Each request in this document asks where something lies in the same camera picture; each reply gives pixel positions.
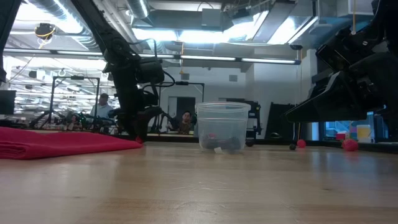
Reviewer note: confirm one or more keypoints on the long linear ceiling light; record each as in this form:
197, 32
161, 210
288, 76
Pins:
205, 58

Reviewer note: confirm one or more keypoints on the blackberry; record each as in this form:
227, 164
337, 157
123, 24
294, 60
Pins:
233, 143

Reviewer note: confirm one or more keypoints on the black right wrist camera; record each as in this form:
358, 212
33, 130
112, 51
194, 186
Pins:
342, 49

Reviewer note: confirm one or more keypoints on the small dark blueberry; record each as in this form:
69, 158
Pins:
292, 147

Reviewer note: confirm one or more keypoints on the red strawberry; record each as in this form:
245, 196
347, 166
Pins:
350, 145

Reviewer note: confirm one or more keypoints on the black upright panel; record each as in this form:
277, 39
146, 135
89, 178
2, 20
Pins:
280, 121

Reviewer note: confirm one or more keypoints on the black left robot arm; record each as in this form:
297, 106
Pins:
102, 28

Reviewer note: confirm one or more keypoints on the red box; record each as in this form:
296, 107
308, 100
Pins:
341, 137

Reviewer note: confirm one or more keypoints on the red cherry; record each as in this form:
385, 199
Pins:
212, 136

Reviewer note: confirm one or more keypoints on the black round ceiling device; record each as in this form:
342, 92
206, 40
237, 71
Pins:
45, 31

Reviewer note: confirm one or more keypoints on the black flat screen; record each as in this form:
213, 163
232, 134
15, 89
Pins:
7, 102

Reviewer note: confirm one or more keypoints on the red raspberry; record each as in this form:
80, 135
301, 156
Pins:
301, 143
139, 140

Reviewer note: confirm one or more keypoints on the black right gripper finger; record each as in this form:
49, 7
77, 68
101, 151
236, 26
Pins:
332, 105
318, 87

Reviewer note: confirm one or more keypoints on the clear plastic deli container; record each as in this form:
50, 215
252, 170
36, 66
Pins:
222, 118

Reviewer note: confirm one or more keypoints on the dark cherry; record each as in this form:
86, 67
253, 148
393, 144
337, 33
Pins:
250, 144
207, 143

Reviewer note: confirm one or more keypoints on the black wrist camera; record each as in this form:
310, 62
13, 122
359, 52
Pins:
342, 49
150, 71

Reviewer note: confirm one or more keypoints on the person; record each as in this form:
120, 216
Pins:
186, 123
102, 109

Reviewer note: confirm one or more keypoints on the black equipment rack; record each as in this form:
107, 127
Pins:
255, 118

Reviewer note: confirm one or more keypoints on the silver ventilation duct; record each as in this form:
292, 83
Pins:
62, 18

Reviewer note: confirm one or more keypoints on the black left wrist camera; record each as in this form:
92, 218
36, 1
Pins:
150, 71

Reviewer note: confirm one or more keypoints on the red cloth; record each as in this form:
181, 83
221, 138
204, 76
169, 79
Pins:
62, 143

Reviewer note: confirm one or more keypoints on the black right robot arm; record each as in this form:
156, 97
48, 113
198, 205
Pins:
392, 18

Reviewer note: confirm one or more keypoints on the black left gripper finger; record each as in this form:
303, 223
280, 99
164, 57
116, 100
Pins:
146, 116
129, 121

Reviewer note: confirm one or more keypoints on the black metal rig frame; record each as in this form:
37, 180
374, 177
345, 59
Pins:
77, 77
182, 83

